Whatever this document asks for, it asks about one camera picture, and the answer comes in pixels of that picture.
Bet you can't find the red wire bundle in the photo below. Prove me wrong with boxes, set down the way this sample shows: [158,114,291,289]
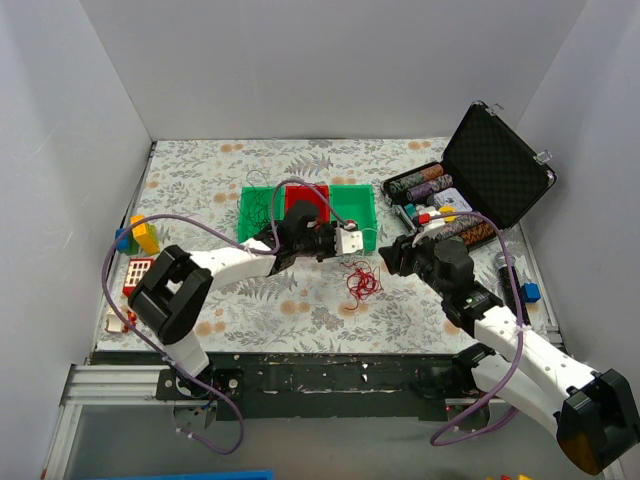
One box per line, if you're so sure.
[342,257,385,314]

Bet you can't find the thin black wire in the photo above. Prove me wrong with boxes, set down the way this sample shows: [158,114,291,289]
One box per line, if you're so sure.
[238,169,284,231]

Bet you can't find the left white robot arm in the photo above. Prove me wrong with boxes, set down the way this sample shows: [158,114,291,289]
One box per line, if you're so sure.
[128,201,361,400]

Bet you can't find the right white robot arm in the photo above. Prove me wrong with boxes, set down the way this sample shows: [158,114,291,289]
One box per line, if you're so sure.
[379,235,639,475]

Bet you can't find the red plastic bin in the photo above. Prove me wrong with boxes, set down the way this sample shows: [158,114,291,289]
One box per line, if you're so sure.
[284,184,331,223]

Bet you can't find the left green plastic bin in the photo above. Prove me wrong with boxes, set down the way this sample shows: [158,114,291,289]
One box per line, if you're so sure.
[237,186,285,243]

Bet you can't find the green plastic bin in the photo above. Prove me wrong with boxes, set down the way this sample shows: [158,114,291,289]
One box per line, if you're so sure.
[237,186,285,243]
[329,184,378,252]

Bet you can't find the black microphone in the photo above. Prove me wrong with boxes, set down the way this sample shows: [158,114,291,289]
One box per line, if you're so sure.
[493,252,531,326]

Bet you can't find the right green plastic bin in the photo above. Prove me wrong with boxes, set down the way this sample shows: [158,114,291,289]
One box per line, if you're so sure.
[329,184,378,252]

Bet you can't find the white card deck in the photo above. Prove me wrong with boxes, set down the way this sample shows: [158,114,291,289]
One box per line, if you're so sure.
[432,187,473,211]

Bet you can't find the small blue toy brick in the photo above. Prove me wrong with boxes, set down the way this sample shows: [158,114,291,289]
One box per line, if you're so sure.
[521,282,541,303]

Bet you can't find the black poker chip case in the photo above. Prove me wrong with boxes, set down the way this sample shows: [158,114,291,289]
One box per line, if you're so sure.
[381,101,556,233]

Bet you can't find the floral table mat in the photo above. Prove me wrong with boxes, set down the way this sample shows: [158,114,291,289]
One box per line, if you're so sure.
[94,137,556,356]

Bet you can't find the red window toy brick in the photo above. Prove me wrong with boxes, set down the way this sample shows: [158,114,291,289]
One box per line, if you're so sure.
[122,258,154,297]

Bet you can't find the small white red toy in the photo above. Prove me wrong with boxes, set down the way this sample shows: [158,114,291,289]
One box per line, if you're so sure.
[105,307,137,333]

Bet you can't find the yellow red toy pieces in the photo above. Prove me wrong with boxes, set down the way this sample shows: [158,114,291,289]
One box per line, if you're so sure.
[484,474,533,480]

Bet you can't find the blue plastic bin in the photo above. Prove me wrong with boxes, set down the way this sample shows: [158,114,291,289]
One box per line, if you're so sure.
[99,470,275,480]

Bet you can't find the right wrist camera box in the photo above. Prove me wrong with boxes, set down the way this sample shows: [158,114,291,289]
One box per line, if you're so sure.
[412,212,447,246]

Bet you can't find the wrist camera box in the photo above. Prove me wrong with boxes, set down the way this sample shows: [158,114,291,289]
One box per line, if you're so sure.
[335,220,364,256]
[412,212,447,246]

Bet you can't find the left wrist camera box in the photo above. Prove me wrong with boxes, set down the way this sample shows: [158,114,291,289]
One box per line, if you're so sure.
[335,220,364,256]

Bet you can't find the black table front frame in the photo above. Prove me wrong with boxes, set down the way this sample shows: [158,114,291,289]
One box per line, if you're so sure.
[154,349,511,422]

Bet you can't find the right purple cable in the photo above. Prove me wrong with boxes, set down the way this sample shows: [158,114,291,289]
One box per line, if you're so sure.
[434,212,529,447]

